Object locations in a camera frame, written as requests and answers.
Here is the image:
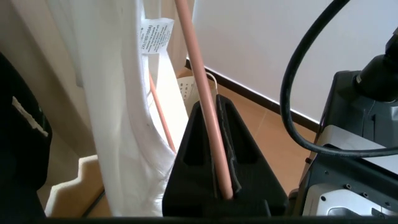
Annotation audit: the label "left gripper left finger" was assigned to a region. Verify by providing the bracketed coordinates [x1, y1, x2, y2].
[161, 100, 219, 218]

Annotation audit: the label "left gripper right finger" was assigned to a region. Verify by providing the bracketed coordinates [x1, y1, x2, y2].
[215, 93, 290, 218]

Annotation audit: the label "pink clothes hanger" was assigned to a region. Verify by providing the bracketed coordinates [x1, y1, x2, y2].
[147, 0, 234, 201]

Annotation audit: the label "white garment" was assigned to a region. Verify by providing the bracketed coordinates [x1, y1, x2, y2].
[45, 0, 191, 218]

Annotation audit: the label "black shorts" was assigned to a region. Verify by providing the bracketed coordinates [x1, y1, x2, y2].
[0, 50, 53, 219]

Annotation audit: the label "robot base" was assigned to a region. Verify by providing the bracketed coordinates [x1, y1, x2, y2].
[287, 26, 398, 218]

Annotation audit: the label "white laundry basket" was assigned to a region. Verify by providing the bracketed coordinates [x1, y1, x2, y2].
[176, 72, 220, 118]

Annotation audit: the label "beige curtain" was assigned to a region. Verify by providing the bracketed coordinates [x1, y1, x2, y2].
[0, 0, 196, 158]

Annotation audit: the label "black cable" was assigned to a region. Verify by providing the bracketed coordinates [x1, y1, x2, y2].
[279, 0, 398, 159]

